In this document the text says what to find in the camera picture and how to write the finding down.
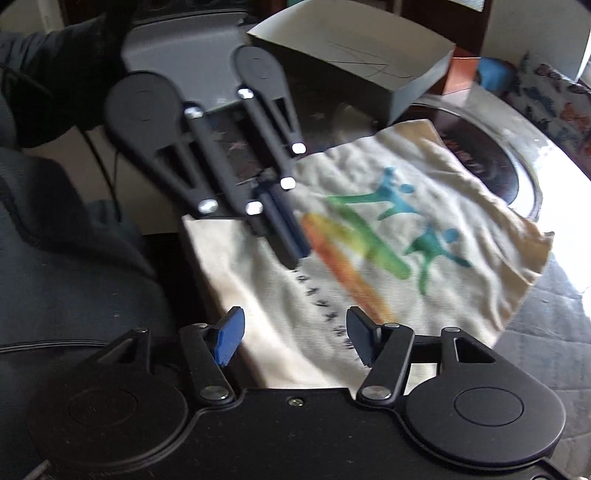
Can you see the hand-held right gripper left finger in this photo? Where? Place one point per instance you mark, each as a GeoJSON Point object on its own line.
{"type": "Point", "coordinates": [228, 337]}

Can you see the person's dark blue clothing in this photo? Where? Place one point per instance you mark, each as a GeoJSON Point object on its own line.
{"type": "Point", "coordinates": [55, 277]}

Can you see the grey quilted star table cover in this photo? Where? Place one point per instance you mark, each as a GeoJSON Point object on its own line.
{"type": "Point", "coordinates": [545, 350]}

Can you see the butterfly print cushion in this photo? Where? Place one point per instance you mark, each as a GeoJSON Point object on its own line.
{"type": "Point", "coordinates": [531, 92]}
{"type": "Point", "coordinates": [575, 120]}

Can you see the white printed cloth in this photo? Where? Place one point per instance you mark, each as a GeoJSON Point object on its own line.
{"type": "Point", "coordinates": [258, 286]}

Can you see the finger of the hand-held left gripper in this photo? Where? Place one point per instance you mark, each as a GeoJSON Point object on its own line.
{"type": "Point", "coordinates": [221, 170]}
{"type": "Point", "coordinates": [295, 221]}

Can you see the reddish brown box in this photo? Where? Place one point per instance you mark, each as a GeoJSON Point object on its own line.
{"type": "Point", "coordinates": [461, 76]}

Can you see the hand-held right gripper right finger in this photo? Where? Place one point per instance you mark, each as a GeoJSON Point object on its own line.
{"type": "Point", "coordinates": [362, 334]}

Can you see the person's left forearm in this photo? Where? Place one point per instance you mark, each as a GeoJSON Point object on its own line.
{"type": "Point", "coordinates": [55, 69]}

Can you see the round black induction cooktop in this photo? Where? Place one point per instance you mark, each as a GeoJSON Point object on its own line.
{"type": "Point", "coordinates": [489, 157]}

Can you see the white cardboard box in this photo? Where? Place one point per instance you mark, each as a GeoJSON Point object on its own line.
{"type": "Point", "coordinates": [323, 41]}

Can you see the wooden door with frosted glass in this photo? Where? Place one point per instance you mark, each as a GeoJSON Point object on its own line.
{"type": "Point", "coordinates": [461, 23]}

